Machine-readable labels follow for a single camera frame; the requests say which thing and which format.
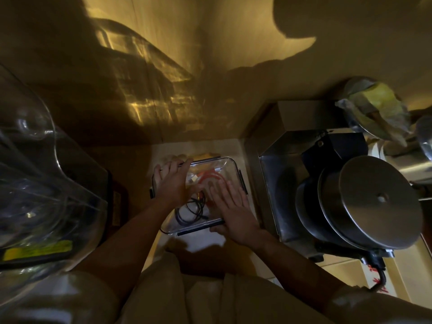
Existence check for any person's right hand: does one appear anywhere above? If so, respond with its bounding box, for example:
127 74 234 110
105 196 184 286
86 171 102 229
202 181 267 249

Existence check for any person's left hand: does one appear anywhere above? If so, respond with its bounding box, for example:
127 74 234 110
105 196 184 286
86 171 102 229
153 159 205 208

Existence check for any clear plastic lidded container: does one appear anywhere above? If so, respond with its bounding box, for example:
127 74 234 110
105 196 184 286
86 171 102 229
150 157 249 237

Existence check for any person's left forearm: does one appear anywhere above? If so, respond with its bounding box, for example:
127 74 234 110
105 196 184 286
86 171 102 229
79 199 171 294

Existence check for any person's right forearm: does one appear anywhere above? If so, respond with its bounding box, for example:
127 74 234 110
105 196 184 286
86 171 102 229
255 231 345 306

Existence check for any stainless steel kitchen machine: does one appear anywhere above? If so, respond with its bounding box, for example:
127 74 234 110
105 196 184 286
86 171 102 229
244 100 426 264

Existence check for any person's beige garment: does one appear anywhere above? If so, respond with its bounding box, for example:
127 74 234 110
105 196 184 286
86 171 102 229
0 251 432 324

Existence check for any clear blender jar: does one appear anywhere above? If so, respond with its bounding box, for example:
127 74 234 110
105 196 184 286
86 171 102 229
0 64 109 268

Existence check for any round steel lid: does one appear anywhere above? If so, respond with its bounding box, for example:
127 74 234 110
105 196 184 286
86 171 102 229
338 155 424 250

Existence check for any plastic bag with yellow contents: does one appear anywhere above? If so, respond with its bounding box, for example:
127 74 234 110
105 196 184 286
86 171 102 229
335 77 414 147

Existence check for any cardboard box with red print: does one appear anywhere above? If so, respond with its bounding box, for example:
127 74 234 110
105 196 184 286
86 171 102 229
319 233 432 298

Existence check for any steel bowl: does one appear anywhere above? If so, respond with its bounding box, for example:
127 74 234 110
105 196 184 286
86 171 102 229
414 115 432 160

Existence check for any black cable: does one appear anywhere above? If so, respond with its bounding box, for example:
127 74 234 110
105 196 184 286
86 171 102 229
175 196 207 225

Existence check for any orange cable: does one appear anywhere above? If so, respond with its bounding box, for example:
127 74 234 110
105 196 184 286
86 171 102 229
197 170 226 186

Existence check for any black power cord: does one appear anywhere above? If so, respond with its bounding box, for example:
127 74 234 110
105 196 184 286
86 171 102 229
362 250 387 291

